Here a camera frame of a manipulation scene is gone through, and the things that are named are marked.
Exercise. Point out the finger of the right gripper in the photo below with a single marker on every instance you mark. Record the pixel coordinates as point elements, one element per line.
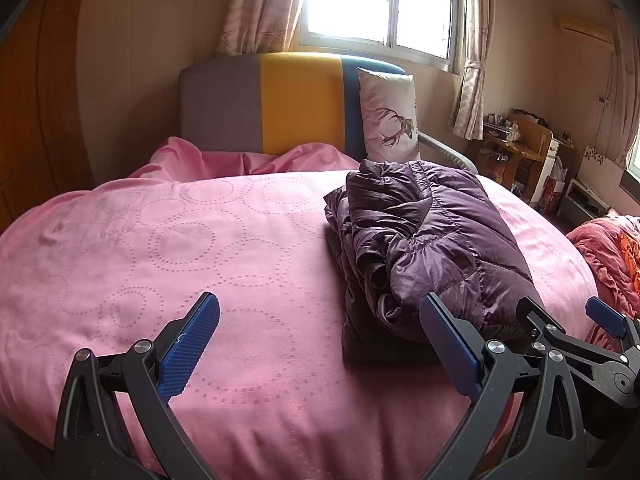
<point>538,321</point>
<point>622,332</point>

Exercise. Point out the purple puffer jacket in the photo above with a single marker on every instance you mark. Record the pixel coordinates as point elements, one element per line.
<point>401,230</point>

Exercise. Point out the red floral blanket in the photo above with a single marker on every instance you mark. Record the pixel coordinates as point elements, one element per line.
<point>598,241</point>

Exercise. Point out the metal bed rail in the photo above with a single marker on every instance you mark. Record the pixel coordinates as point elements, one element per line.
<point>459,160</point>

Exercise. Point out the pink curtain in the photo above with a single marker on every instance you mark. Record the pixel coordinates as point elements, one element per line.
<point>467,115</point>
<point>259,26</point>

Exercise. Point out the wooden wardrobe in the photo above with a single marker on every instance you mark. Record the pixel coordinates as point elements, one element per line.
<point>43,150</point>

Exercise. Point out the pink right curtain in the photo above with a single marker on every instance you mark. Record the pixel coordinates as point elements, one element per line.
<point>467,115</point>

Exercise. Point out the wooden chair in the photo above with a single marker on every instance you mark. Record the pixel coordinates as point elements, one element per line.
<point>530,153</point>

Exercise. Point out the wall air conditioner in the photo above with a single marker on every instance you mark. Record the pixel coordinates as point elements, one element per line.
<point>593,34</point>

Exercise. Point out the pink left curtain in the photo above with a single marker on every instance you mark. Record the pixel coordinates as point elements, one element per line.
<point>259,26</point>

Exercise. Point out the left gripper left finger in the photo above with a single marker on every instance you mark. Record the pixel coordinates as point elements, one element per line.
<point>91,438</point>

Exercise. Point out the window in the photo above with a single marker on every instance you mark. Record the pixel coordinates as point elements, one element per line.
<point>420,31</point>

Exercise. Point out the deer print pillow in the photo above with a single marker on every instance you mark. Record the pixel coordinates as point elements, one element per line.
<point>388,112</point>

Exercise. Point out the pink bed cover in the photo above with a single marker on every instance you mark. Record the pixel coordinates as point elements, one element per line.
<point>272,396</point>

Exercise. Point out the wooden desk with clutter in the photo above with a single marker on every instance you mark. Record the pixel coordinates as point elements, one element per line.
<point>491,154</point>

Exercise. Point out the grey yellow blue headboard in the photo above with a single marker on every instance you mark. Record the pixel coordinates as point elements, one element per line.
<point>270,103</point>

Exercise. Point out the white low cabinet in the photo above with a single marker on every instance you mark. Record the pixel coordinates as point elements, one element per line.
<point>580,204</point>

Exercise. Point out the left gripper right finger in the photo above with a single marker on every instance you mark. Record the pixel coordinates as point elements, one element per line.
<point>550,429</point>

